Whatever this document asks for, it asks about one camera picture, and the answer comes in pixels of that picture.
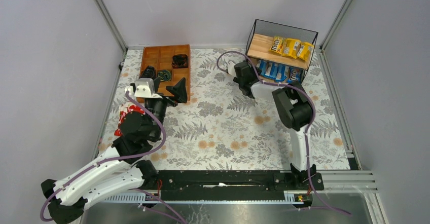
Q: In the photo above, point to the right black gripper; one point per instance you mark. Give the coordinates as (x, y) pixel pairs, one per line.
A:
(243, 73)

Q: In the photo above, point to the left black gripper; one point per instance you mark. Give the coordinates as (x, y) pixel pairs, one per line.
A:
(165, 91)

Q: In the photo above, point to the blue candy bag top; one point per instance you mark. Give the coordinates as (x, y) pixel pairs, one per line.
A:
(262, 66)

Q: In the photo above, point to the blue candy bag long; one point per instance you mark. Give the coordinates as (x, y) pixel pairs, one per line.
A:
(282, 73)

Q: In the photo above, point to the yellow m&m bag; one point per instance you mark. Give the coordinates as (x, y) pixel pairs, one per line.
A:
(277, 45)
(290, 48)

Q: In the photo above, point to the blue m&m candy bag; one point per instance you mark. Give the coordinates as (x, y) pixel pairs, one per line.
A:
(294, 75)

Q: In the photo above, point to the yellow candy bag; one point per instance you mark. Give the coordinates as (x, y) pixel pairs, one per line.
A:
(305, 51)

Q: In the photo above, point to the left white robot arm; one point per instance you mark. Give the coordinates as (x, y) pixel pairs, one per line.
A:
(122, 166)

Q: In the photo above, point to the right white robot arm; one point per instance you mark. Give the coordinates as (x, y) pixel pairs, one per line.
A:
(294, 109)

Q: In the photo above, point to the colourful item in tray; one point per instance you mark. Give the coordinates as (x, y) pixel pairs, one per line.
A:
(165, 75)

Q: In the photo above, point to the black glossy item in tray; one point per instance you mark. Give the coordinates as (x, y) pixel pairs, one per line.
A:
(180, 61)

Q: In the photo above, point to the orange wooden compartment tray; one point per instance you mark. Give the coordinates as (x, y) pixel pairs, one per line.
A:
(161, 58)

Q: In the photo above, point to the red white patterned cloth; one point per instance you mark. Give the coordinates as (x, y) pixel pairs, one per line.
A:
(124, 109)

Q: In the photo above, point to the floral table mat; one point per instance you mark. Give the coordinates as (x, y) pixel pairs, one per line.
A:
(221, 129)

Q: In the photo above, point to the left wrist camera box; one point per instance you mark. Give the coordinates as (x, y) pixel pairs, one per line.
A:
(144, 88)

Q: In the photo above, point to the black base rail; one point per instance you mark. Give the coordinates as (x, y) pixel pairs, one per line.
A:
(227, 185)

